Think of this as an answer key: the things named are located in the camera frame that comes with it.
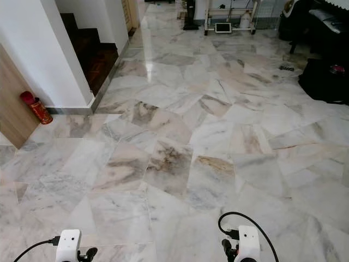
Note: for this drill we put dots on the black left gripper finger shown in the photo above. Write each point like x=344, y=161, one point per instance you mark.
x=92, y=251

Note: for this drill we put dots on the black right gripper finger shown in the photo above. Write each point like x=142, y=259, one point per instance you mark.
x=227, y=246

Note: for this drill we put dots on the black chair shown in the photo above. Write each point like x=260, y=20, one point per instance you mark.
x=294, y=24

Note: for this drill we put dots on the light wooden cabinet panel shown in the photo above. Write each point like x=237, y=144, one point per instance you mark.
x=13, y=109

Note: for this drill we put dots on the small dark flat object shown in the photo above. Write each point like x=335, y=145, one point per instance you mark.
x=286, y=67

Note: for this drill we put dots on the black bag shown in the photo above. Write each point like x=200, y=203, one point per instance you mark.
x=324, y=82

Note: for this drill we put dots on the dark wooden staircase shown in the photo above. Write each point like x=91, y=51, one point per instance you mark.
x=98, y=57

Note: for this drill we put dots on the small red round item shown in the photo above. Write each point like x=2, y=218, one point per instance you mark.
x=337, y=68

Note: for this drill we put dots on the small white framed tablet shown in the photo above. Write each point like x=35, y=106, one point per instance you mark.
x=222, y=27

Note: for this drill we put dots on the white bottle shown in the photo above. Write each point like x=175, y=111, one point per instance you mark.
x=245, y=21

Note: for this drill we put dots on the white metal rack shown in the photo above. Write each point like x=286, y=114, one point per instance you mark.
x=207, y=19

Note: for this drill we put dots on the brown wooden door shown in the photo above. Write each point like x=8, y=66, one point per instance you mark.
x=131, y=13

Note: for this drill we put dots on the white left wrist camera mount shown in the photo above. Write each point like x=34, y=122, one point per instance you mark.
x=68, y=244

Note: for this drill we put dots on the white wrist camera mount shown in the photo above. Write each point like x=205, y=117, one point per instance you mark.
x=248, y=243
x=68, y=244

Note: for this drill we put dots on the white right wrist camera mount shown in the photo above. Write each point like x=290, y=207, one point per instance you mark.
x=248, y=243

